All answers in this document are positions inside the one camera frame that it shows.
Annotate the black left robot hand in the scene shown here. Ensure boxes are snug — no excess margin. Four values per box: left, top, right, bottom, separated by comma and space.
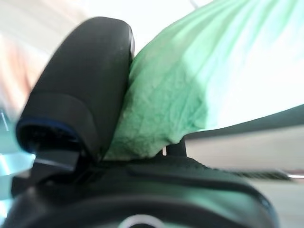
3, 16, 290, 228

